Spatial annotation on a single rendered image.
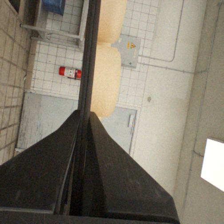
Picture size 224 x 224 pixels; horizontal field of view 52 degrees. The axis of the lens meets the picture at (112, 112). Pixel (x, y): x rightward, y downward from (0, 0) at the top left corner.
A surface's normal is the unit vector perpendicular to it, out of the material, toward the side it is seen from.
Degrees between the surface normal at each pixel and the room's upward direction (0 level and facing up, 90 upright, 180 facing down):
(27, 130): 90
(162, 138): 90
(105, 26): 87
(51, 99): 90
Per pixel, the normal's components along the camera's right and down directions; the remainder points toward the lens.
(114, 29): 0.00, 0.82
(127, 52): 0.14, 0.04
